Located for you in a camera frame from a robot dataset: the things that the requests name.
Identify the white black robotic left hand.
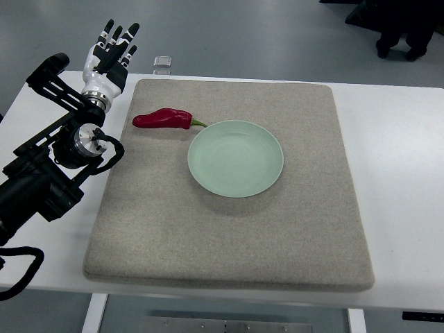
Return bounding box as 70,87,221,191
82,19,139,100

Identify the red chili pepper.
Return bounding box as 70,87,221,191
132,108,207,130

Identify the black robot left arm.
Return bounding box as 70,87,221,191
1,53,124,245

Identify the light green plate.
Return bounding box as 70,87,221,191
187,120,284,198

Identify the clear small plastic box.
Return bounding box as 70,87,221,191
153,55,172,68

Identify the beige felt mat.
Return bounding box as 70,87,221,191
83,79,375,292

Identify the white table leg left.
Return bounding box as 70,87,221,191
81,293,108,333

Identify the white table leg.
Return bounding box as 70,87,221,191
81,293,108,333
348,309,367,333

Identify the person in black clothing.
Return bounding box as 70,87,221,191
345,1,443,62

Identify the white table leg right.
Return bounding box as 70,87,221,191
348,309,367,333

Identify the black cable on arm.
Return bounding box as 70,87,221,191
0,246,45,302

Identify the grey metal base plate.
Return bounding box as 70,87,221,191
140,316,313,333

